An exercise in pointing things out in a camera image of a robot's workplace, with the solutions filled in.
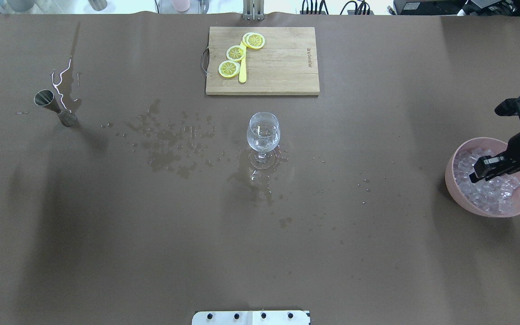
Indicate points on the lemon slice far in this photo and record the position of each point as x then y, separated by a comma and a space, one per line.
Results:
253, 40

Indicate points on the steel jigger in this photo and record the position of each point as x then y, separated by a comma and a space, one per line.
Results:
46, 99

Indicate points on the lemon slice middle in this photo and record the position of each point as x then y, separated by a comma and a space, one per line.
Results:
236, 53

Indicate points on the aluminium frame post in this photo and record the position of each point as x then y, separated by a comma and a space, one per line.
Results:
253, 10

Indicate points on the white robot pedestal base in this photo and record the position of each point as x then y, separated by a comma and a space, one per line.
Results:
258, 317

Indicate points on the bamboo cutting board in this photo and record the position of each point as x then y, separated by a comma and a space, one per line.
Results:
286, 65

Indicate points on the clear ice cubes pile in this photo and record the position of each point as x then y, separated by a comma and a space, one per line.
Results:
494, 196

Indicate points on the pink bowl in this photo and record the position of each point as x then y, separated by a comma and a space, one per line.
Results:
497, 146

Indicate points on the pink plastic cup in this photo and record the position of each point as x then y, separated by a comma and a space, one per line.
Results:
181, 5

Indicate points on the clear wine glass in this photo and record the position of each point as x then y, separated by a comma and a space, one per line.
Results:
263, 136

